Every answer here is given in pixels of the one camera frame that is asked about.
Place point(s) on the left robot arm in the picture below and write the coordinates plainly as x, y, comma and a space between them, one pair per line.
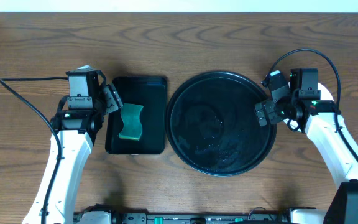
59, 207

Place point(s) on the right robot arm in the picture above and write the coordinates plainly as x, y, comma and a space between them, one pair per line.
306, 106

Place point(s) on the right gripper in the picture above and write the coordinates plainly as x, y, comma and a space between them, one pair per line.
269, 106

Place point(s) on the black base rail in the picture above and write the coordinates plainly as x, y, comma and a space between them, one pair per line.
100, 213

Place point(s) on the green scrubbing sponge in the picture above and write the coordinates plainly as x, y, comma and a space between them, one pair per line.
132, 126

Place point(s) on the black round tray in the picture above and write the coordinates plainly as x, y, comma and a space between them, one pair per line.
212, 126

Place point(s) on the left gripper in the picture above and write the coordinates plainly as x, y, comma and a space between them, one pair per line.
112, 98

